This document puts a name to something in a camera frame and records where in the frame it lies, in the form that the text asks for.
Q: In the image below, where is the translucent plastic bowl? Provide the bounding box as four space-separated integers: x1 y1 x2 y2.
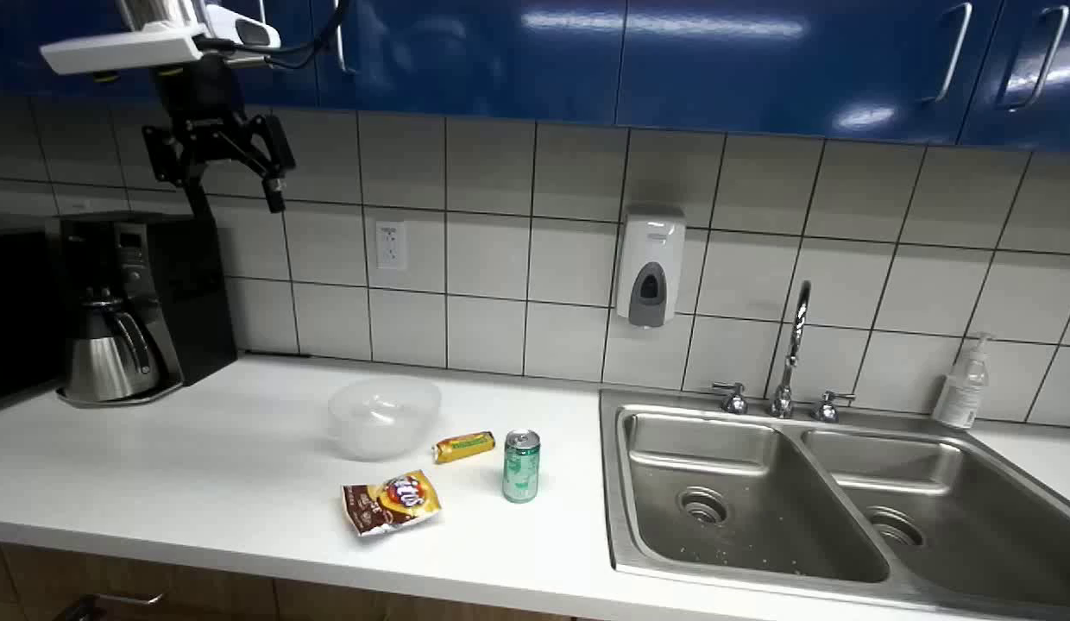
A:
323 372 444 462

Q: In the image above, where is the chrome faucet handle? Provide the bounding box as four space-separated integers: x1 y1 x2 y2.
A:
810 391 861 426
712 379 757 418

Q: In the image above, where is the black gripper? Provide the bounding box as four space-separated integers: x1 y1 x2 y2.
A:
139 51 299 222

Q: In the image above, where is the white wall outlet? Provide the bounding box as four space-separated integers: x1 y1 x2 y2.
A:
369 218 413 275

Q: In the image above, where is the yellow snack bar packet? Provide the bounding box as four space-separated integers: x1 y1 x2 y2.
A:
433 427 499 471

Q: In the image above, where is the wooden drawer front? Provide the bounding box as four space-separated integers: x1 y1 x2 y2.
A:
0 540 280 621

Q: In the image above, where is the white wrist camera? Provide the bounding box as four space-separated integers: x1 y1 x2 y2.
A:
38 21 206 81

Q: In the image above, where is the metal drawer handle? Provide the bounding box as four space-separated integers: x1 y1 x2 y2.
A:
56 588 165 621

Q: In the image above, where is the stainless steel double sink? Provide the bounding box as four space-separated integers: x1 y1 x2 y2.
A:
597 391 1070 621

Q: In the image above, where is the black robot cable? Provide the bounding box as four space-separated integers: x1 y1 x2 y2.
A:
255 0 344 78

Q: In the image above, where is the black coffee maker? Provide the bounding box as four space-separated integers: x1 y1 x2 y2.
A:
56 212 242 409

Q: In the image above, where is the green soda can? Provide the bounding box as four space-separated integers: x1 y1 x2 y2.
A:
497 427 544 508

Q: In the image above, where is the stainless steel coffee carafe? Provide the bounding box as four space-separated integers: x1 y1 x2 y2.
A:
58 290 168 409

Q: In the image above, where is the chrome faucet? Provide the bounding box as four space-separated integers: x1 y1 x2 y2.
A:
767 275 816 420

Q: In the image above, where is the clear soap bottle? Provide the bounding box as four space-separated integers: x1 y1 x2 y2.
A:
930 334 994 435

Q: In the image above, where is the white wall soap dispenser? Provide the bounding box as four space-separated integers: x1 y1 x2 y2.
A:
613 209 691 333

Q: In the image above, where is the black microwave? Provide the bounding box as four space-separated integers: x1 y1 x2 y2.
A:
0 222 67 416

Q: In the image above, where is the Fritos chip packet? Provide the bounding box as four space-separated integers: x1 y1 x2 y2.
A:
337 466 444 544

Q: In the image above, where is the silver cabinet door handle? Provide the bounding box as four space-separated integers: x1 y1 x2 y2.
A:
328 0 354 78
998 4 1070 114
932 0 976 110

